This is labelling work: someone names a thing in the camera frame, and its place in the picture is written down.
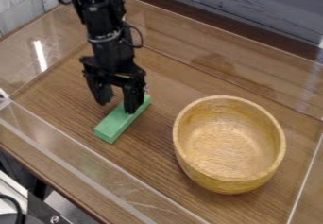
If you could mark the clear acrylic tray wall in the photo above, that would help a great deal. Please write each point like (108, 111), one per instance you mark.
(128, 182)

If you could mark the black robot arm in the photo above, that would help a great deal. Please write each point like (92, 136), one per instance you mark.
(102, 15)

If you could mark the green rectangular block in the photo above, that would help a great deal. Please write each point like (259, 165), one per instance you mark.
(116, 122)

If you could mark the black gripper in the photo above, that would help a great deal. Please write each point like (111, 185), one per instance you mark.
(112, 67)

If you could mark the black metal stand base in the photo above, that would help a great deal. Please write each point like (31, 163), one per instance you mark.
(40, 213)

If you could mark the brown wooden bowl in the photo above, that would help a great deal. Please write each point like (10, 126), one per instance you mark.
(230, 144)

